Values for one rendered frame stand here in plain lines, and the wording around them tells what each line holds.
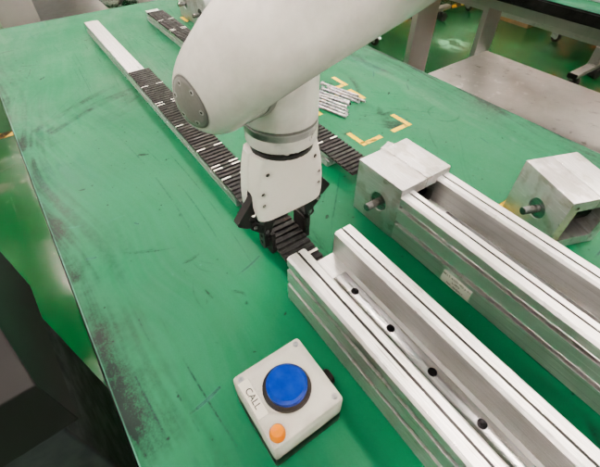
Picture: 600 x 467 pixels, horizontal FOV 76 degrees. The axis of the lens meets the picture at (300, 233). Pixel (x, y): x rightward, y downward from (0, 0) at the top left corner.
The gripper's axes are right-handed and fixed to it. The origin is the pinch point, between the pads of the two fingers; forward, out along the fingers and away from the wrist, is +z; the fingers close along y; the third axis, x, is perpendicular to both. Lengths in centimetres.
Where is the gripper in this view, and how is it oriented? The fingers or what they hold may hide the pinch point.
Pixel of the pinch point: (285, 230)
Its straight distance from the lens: 55.9
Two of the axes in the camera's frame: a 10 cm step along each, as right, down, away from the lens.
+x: 5.7, 6.0, -5.6
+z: 0.0, 6.9, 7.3
